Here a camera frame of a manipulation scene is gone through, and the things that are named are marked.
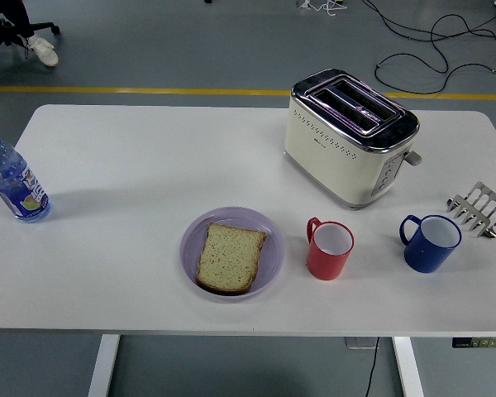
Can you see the blue enamel cup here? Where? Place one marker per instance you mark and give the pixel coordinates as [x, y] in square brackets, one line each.
[425, 256]

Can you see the slice of toast bread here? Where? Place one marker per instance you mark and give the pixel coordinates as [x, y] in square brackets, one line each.
[229, 258]

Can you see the red enamel cup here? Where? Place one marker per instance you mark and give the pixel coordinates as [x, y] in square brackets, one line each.
[324, 264]

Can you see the purple round plate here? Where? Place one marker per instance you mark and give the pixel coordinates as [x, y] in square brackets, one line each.
[273, 248]

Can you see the cream and chrome toaster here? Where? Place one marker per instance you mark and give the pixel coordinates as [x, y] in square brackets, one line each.
[335, 165]

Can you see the grey box under table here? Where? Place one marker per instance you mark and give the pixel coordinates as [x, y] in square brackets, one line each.
[359, 343]

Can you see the white table leg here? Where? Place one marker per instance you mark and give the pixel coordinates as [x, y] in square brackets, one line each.
[103, 368]
[407, 368]

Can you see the clear bottle with blue cap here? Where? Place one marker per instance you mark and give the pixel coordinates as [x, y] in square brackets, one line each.
[16, 186]

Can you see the silver metal toast rack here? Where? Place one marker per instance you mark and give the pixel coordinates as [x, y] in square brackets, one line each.
[485, 189]

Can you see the person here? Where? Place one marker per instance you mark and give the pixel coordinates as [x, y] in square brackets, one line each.
[43, 49]

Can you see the black table control panel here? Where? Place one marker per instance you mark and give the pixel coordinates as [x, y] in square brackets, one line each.
[463, 343]

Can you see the black office chair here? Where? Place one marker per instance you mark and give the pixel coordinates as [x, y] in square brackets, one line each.
[45, 27]

